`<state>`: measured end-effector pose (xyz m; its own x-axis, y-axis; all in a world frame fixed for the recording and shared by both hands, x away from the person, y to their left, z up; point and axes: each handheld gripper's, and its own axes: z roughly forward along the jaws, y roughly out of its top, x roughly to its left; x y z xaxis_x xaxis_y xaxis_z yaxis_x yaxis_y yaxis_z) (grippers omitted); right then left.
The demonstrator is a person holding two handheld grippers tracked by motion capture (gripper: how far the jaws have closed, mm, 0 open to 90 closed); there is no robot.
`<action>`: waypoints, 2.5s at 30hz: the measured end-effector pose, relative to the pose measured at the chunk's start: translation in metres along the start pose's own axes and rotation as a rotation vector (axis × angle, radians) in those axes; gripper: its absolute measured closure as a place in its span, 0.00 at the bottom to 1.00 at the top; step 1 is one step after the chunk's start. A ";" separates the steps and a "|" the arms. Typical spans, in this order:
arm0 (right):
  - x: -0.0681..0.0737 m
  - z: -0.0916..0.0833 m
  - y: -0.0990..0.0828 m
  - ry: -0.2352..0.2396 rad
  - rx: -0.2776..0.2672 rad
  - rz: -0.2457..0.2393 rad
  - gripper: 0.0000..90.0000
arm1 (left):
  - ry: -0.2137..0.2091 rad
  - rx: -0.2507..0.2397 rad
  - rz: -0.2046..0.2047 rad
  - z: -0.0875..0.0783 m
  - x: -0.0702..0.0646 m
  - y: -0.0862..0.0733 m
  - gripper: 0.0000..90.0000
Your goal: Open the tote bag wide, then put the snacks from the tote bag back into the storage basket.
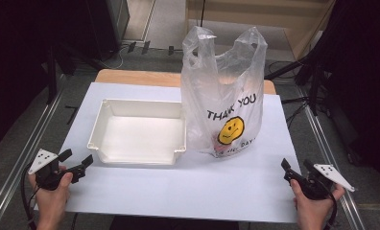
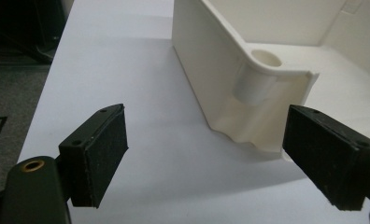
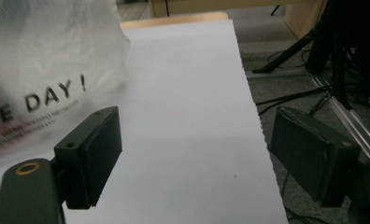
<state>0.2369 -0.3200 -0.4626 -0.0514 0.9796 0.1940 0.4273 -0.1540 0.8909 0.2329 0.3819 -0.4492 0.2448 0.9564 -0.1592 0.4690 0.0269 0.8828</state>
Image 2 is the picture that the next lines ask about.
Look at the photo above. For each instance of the white board sheet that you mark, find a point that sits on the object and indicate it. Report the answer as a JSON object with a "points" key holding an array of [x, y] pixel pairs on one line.
{"points": [[127, 93]]}

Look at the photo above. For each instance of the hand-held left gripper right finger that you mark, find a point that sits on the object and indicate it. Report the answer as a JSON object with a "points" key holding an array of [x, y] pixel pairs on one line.
{"points": [[326, 155]]}

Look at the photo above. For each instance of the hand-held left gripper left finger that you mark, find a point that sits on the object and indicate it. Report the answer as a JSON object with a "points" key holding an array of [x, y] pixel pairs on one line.
{"points": [[96, 155]]}

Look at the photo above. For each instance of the black metal stand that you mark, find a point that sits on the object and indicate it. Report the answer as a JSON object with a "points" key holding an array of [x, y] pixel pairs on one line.
{"points": [[24, 28]]}

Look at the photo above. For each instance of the white plastic bin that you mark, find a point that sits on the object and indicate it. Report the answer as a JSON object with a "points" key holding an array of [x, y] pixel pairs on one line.
{"points": [[211, 62]]}

